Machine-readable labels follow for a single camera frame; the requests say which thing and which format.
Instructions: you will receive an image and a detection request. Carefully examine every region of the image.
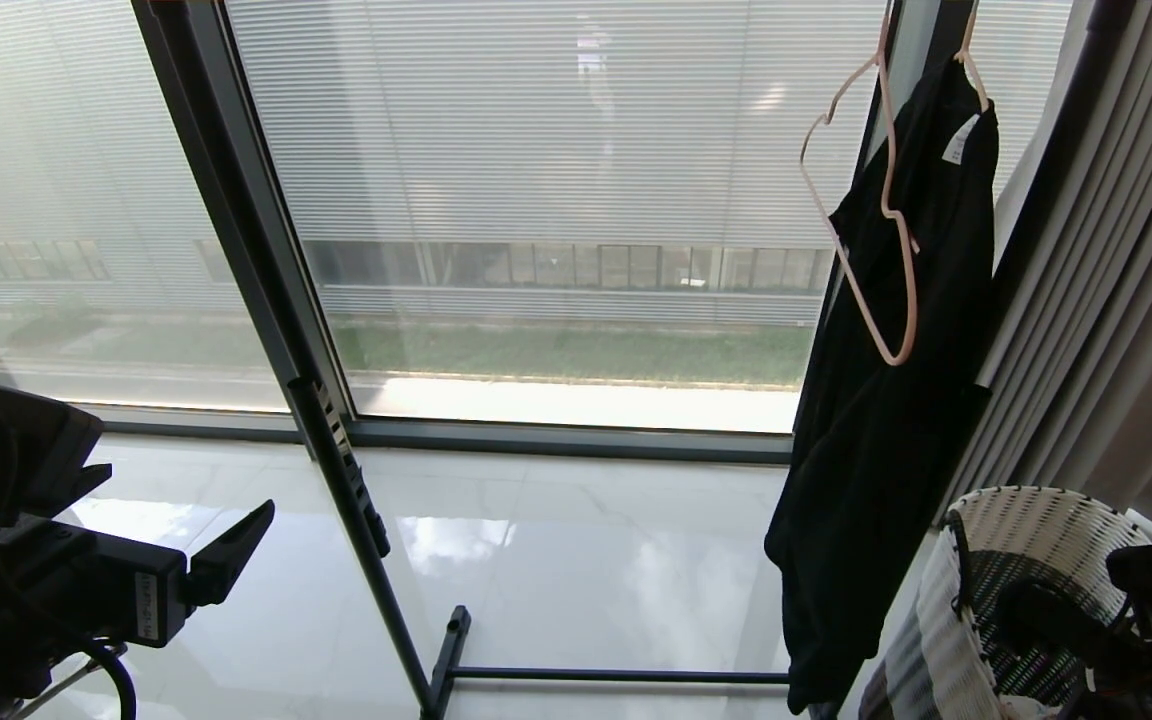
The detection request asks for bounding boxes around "black clothes rack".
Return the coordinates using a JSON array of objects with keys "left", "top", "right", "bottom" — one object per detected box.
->
[{"left": 286, "top": 0, "right": 1137, "bottom": 720}]

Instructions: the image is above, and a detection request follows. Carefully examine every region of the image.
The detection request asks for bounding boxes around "black garment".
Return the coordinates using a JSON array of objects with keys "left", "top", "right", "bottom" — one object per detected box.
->
[{"left": 764, "top": 55, "right": 999, "bottom": 716}]

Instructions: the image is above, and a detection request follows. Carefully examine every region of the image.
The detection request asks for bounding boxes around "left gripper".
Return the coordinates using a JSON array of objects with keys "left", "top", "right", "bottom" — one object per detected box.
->
[{"left": 0, "top": 515, "right": 192, "bottom": 651}]

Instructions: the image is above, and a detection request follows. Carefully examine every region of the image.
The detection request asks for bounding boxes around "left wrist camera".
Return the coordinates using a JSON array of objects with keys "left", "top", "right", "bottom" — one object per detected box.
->
[{"left": 0, "top": 385, "right": 112, "bottom": 521}]

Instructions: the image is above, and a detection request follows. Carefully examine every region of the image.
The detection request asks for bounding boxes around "pink clothes hanger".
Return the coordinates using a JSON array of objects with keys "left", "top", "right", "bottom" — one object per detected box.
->
[
  {"left": 954, "top": 0, "right": 992, "bottom": 113},
  {"left": 799, "top": 0, "right": 922, "bottom": 368}
]

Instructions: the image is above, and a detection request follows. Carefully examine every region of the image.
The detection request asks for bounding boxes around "window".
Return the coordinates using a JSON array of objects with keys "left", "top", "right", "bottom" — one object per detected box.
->
[{"left": 0, "top": 0, "right": 1077, "bottom": 466}]

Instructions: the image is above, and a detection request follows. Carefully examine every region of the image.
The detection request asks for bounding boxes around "black cable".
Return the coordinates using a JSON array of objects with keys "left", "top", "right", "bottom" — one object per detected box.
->
[{"left": 0, "top": 640, "right": 137, "bottom": 720}]

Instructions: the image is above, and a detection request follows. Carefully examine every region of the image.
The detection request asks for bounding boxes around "white laundry basket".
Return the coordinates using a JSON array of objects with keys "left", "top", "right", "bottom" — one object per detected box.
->
[{"left": 856, "top": 485, "right": 1152, "bottom": 720}]

